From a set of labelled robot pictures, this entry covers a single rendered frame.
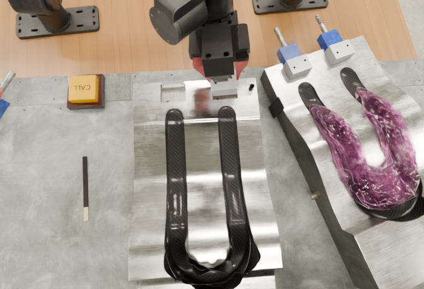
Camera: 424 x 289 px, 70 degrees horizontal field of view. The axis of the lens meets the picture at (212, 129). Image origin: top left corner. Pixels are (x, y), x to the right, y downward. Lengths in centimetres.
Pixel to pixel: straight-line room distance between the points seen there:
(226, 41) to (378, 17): 60
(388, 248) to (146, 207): 45
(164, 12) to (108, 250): 50
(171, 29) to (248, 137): 30
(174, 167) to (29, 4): 45
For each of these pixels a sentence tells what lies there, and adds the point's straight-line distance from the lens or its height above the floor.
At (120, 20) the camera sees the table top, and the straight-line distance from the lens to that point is 86.
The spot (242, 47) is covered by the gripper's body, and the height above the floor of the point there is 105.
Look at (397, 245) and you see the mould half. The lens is 69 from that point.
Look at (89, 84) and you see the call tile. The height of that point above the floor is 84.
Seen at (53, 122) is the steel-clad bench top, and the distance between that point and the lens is 79.
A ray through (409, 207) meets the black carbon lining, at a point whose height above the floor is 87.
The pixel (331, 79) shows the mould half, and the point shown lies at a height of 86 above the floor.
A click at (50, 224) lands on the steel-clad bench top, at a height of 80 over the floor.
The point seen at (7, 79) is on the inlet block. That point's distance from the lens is 71.
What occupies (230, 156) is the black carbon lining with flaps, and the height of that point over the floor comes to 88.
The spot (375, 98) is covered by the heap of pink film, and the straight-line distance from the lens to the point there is 74.
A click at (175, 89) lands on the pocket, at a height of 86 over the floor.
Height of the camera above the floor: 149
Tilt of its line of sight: 75 degrees down
